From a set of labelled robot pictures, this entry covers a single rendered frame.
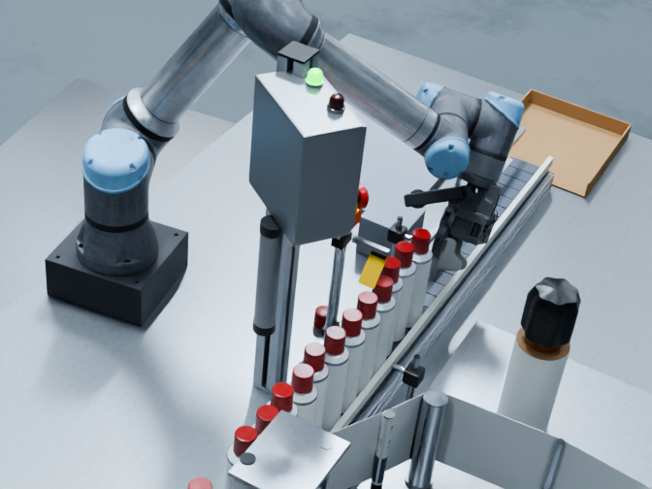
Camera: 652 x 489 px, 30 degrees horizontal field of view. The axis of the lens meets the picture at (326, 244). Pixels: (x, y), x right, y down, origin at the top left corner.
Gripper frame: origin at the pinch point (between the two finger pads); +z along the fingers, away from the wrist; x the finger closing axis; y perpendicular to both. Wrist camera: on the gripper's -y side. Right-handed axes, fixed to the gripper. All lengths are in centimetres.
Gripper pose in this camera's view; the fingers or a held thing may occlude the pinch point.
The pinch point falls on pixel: (431, 273)
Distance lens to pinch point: 228.4
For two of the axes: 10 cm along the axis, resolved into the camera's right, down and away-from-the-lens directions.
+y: 8.6, 3.7, -3.4
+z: -3.2, 9.3, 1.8
